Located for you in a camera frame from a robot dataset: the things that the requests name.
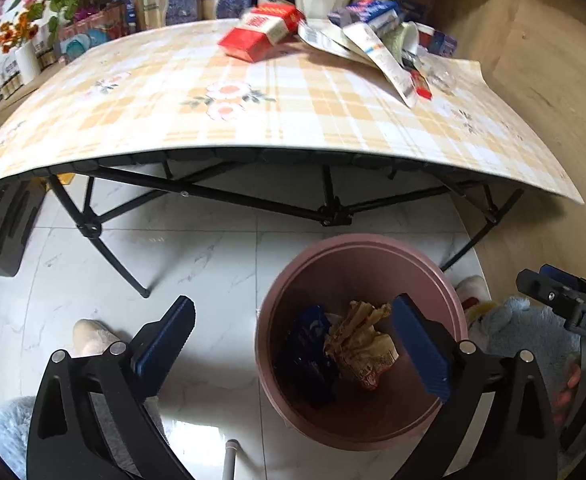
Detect pink round trash bin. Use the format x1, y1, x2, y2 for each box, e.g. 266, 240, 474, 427
254, 234, 470, 452

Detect beige fluffy slipper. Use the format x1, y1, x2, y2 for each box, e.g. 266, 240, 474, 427
454, 275, 496, 333
72, 318, 124, 358

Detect red cup with white lid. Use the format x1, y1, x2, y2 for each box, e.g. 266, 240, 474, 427
415, 22, 437, 50

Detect red snack wrapper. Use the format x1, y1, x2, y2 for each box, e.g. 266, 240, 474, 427
409, 69, 434, 102

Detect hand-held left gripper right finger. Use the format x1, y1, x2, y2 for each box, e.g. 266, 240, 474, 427
390, 294, 559, 480

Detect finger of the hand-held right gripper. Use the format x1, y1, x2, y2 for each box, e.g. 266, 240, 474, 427
540, 263, 586, 297
516, 269, 576, 313

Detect long white tube carton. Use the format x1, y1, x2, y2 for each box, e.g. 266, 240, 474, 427
345, 22, 420, 109

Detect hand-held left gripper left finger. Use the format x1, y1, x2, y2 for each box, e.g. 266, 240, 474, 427
25, 295, 196, 480

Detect crumpled brown snack wrapper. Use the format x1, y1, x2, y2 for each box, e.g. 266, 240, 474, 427
323, 300, 400, 391

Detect black folding table frame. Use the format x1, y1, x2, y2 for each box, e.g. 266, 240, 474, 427
48, 149, 524, 301

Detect flat printed paper label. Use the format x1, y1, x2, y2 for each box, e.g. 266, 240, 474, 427
298, 19, 379, 68

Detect person's right leg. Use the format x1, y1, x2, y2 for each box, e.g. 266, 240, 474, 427
483, 296, 583, 431

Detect person's left leg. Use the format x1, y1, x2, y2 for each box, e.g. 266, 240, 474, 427
0, 396, 41, 480

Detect plaid floral tablecloth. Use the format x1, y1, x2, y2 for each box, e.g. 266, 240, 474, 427
0, 17, 586, 206

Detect clear plastic bag of screws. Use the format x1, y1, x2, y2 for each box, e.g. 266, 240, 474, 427
420, 52, 458, 92

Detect white metal pole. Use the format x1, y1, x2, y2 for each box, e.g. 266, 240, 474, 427
223, 439, 241, 480

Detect blue and white carton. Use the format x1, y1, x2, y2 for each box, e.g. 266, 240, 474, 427
327, 0, 405, 31

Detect orange flowers in white vase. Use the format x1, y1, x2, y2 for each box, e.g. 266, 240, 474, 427
0, 12, 42, 86

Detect teal plate pack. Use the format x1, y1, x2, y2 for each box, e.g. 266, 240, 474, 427
60, 30, 108, 58

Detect red and white carton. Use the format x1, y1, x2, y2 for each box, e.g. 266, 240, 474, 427
218, 16, 288, 63
248, 2, 308, 36

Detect black hard case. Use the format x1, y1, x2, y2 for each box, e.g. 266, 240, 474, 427
0, 175, 48, 278

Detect person's leg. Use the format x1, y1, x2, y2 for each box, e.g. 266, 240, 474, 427
483, 296, 583, 431
0, 396, 41, 480

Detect small blue box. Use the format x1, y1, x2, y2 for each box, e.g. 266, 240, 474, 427
430, 30, 459, 58

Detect red patterned box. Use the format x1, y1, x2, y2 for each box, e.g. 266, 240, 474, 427
57, 2, 134, 56

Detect dark blue snack wrapper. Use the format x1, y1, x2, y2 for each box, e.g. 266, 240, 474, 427
280, 305, 339, 408

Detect white paper bowl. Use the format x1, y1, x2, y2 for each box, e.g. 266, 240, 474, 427
385, 21, 420, 63

